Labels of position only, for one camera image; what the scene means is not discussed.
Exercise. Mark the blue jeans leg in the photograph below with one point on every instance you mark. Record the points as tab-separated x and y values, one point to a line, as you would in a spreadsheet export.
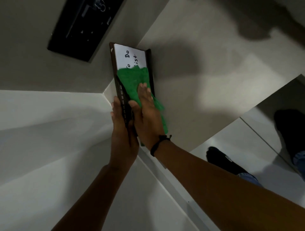
250	179
300	164

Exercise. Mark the brown framed whiteboard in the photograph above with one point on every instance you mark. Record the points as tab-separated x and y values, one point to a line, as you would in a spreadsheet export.
129	57

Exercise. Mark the person's left fingers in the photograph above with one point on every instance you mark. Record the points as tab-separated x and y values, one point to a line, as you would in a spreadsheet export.
116	107

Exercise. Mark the person's right forearm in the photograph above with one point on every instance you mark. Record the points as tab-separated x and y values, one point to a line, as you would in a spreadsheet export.
221	188

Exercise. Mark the green cleaning cloth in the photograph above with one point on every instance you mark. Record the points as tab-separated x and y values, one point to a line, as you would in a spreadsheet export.
129	81

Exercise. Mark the person's right thumb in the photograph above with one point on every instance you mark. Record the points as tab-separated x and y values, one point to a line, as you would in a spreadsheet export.
134	106

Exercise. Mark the black wall panel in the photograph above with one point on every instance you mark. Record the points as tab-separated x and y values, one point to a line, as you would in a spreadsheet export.
83	28

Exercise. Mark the black sock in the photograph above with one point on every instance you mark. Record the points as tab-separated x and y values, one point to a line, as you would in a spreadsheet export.
292	131
222	160

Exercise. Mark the person's left hand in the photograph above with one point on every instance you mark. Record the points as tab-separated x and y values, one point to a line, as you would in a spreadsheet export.
122	145

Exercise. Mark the person's left forearm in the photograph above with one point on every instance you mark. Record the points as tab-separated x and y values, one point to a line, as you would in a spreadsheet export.
95	200

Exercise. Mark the person's right hand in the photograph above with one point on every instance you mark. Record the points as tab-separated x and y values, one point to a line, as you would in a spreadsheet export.
149	119

